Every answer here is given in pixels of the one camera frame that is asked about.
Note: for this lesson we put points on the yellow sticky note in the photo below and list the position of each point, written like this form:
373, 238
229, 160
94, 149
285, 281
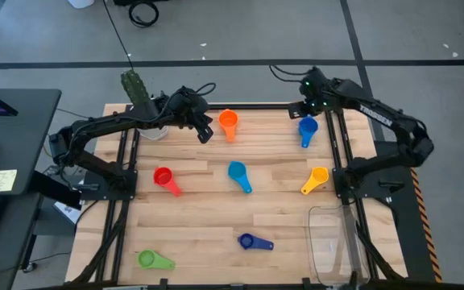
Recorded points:
3, 180

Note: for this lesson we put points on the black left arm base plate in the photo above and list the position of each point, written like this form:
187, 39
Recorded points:
95, 194

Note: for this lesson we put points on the dark blue measuring cup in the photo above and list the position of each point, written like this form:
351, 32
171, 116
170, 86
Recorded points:
256, 243

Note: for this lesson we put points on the white round object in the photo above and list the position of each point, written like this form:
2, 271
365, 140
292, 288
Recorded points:
81, 3

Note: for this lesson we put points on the green measuring cup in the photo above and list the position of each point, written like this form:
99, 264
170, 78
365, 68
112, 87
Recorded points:
159, 262

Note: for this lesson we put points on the orange measuring cup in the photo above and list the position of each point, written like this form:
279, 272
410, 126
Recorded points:
228, 119

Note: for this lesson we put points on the light blue measuring cup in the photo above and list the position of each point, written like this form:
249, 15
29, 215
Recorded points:
237, 171

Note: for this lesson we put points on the yellow measuring cup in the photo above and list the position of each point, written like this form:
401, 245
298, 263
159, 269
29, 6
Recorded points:
320, 175

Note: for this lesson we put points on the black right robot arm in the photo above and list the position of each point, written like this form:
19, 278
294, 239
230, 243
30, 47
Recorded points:
377, 114

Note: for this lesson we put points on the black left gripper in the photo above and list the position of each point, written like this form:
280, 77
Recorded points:
189, 106

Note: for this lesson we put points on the white paper sheet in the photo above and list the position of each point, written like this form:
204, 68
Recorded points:
67, 211

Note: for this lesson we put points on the black desk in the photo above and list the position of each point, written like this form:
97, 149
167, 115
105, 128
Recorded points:
22, 133

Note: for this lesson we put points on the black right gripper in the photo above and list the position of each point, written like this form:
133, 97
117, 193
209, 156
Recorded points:
318, 90

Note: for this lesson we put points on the red measuring cup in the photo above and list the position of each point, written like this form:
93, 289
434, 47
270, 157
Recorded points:
162, 176

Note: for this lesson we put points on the white plant pot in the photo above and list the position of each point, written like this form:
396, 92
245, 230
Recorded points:
153, 133

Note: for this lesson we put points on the clear plastic basket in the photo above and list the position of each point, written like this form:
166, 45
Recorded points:
336, 249

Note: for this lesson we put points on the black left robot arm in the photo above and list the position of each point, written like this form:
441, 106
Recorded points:
107, 121

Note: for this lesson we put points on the green cactus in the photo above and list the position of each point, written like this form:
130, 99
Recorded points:
134, 86

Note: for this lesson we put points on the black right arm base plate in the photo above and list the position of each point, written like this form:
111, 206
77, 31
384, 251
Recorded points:
389, 186

